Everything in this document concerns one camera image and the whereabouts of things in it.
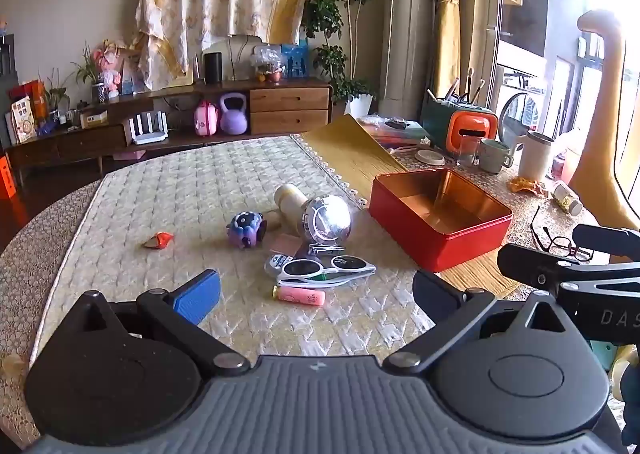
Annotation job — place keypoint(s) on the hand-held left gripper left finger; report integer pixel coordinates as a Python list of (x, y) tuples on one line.
[(195, 296)]

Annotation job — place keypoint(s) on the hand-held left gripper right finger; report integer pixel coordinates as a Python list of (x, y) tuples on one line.
[(434, 295)]

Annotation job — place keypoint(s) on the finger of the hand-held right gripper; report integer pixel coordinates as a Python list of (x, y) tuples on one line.
[(605, 238), (530, 264)]

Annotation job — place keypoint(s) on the red tin box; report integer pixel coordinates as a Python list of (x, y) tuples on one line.
[(440, 241)]

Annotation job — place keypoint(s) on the small orange object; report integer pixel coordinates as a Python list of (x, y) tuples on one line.
[(159, 240)]

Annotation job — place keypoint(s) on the purple toy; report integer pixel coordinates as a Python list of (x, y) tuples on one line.
[(245, 229)]

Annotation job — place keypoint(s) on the pink tube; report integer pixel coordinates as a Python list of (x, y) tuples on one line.
[(300, 295)]

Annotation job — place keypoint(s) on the white sunglasses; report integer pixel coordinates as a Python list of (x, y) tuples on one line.
[(320, 270)]

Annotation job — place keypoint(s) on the cream bottle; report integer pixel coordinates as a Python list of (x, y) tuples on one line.
[(290, 196)]

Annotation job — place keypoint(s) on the black eyeglasses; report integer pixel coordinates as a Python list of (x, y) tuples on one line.
[(565, 244)]

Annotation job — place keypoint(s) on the small pill bottle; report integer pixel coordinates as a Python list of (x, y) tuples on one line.
[(567, 198)]

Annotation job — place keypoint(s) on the orange wrapper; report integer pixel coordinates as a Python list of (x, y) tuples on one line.
[(527, 186)]

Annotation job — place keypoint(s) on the clear case with blue label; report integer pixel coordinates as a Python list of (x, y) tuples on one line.
[(274, 264)]

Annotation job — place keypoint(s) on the pink flat box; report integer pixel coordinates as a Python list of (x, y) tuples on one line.
[(282, 244)]

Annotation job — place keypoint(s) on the quilted cream table cover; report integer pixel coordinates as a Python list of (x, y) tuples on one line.
[(175, 194)]

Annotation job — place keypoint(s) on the white tumbler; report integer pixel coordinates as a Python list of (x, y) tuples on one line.
[(535, 156)]

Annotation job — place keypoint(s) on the green mug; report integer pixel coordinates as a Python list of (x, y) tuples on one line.
[(492, 156)]

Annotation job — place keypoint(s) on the silver nail clipper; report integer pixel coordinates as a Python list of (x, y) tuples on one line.
[(325, 250)]

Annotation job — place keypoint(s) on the clear drinking glass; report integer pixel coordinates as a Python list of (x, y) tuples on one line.
[(469, 150)]

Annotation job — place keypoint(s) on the round white coaster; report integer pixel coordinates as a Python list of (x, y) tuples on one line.
[(430, 157)]

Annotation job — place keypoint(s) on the washing machine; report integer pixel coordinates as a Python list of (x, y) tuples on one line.
[(520, 116)]

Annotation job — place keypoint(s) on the orange tissue box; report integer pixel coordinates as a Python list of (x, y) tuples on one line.
[(472, 124)]

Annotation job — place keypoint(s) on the lace tablecloth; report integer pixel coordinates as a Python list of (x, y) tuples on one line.
[(45, 219)]

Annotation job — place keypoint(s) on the yellow mat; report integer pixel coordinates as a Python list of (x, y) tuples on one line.
[(345, 149)]

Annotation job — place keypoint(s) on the green storage box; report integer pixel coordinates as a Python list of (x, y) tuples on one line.
[(435, 121)]

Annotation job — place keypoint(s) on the white router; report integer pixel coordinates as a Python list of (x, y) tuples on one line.
[(146, 131)]

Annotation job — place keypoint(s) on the pink toy suitcase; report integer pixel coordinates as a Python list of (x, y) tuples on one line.
[(206, 119)]

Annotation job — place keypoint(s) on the purple kettlebell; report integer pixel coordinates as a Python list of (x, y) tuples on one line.
[(233, 116)]

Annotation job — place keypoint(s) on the white plant pot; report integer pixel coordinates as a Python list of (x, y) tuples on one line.
[(361, 106)]

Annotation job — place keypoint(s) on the wooden media cabinet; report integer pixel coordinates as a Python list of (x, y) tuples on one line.
[(287, 106)]

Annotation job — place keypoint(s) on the black speaker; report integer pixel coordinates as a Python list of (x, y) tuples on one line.
[(212, 68)]

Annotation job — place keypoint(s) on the plastic bag of fruit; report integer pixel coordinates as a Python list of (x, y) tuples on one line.
[(267, 64)]

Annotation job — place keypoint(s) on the small potted plant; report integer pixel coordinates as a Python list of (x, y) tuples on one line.
[(90, 71)]

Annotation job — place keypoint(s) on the yellow curtain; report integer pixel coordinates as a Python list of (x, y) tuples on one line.
[(452, 14)]

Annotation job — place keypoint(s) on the beige standing air conditioner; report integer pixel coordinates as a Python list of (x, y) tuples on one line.
[(407, 19)]

